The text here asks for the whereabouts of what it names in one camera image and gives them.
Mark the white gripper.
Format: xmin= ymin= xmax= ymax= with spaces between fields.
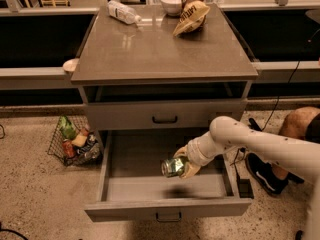
xmin=173 ymin=138 xmax=208 ymax=179

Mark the green soda can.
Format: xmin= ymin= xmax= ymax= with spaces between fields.
xmin=161 ymin=157 xmax=188 ymax=178

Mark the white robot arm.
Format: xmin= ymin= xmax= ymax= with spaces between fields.
xmin=174 ymin=116 xmax=320 ymax=240

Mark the closed grey drawer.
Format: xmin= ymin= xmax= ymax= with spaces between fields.
xmin=85 ymin=99 xmax=247 ymax=130

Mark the open grey drawer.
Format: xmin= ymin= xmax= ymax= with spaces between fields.
xmin=85 ymin=128 xmax=252 ymax=222

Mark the grey drawer cabinet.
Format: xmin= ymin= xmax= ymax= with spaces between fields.
xmin=71 ymin=3 xmax=260 ymax=223

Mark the red soda can in basket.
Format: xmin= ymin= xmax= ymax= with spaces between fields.
xmin=62 ymin=139 xmax=75 ymax=158

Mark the black power adapter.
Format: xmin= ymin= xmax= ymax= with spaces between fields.
xmin=238 ymin=179 xmax=254 ymax=198

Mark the black sneaker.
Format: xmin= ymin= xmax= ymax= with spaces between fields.
xmin=245 ymin=153 xmax=288 ymax=195

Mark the yellow bottle in basket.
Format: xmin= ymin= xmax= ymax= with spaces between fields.
xmin=71 ymin=127 xmax=89 ymax=147

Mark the person's leg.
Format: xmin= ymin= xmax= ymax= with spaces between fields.
xmin=279 ymin=107 xmax=320 ymax=143

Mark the green chip bag in basket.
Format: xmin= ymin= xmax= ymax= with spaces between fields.
xmin=58 ymin=116 xmax=77 ymax=140

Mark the yellow chip bag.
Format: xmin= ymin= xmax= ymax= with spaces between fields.
xmin=173 ymin=1 xmax=210 ymax=36

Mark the small round white disc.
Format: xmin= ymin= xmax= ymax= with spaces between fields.
xmin=63 ymin=58 xmax=79 ymax=72

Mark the white bowl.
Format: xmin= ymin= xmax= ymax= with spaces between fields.
xmin=160 ymin=0 xmax=182 ymax=16

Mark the clear plastic water bottle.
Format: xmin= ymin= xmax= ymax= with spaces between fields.
xmin=108 ymin=1 xmax=142 ymax=25

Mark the black drawer handle upper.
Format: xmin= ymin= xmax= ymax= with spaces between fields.
xmin=152 ymin=116 xmax=178 ymax=124

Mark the black drawer handle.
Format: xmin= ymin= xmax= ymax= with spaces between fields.
xmin=152 ymin=116 xmax=178 ymax=124
xmin=156 ymin=212 xmax=182 ymax=223

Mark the black drawer handle lower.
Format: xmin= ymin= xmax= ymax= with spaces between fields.
xmin=156 ymin=212 xmax=182 ymax=223

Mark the black wire basket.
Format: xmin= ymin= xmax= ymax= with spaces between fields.
xmin=47 ymin=115 xmax=102 ymax=166

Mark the black cable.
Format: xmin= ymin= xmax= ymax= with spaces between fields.
xmin=229 ymin=28 xmax=320 ymax=182

